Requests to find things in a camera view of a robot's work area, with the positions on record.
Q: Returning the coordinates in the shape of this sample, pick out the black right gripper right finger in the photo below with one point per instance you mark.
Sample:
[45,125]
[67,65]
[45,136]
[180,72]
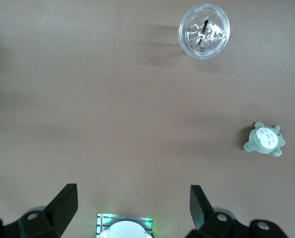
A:
[211,225]

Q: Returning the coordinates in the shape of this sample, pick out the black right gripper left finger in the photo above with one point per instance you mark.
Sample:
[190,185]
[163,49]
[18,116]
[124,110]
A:
[50,223]

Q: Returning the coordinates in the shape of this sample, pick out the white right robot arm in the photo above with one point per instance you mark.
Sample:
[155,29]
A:
[126,230]

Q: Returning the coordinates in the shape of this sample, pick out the grey-green Totoro plush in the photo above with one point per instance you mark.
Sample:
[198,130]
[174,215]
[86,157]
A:
[263,140]

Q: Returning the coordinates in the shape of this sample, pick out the brown table cover sheet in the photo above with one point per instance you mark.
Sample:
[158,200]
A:
[112,124]

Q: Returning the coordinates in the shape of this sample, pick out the clear plastic lidded cup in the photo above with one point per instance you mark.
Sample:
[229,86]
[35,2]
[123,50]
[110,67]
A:
[216,42]

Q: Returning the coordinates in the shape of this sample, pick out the black drinking straw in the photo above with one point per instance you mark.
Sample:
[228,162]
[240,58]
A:
[203,31]

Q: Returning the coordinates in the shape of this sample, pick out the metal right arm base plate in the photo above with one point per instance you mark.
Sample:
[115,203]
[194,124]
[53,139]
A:
[102,220]

